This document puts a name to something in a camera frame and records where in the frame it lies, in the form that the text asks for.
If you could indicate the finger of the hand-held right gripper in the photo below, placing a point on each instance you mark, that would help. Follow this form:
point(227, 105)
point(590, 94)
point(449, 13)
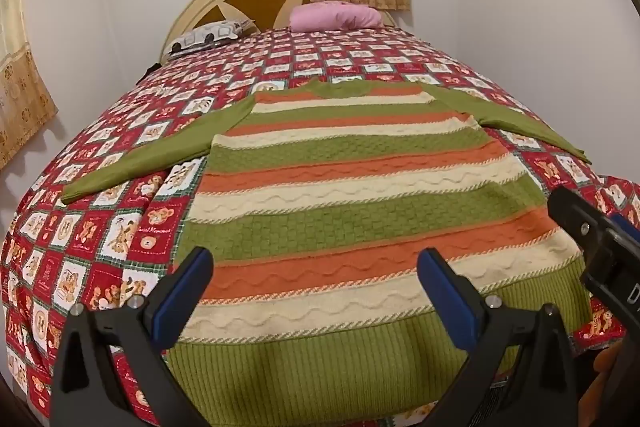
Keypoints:
point(625, 227)
point(575, 217)

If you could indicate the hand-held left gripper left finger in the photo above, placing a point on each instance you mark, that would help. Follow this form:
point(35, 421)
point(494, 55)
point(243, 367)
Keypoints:
point(186, 287)

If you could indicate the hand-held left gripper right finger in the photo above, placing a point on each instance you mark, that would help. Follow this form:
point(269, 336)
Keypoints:
point(445, 297)

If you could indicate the green orange cream striped sweater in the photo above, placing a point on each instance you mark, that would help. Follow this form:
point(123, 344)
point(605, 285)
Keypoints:
point(320, 207)

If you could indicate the person's right hand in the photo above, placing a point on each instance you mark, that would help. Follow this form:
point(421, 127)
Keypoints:
point(602, 372)

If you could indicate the red checkered bear print blanket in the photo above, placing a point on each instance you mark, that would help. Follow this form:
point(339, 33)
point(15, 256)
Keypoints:
point(100, 232)

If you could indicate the white grey printed pillow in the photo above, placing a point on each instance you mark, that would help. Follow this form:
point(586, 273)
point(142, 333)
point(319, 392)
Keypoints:
point(207, 36)

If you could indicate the cream and brown headboard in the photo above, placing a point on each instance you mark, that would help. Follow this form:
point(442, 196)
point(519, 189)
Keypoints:
point(200, 4)

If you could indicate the pink pillow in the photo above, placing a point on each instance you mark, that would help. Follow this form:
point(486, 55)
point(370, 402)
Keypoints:
point(332, 17)

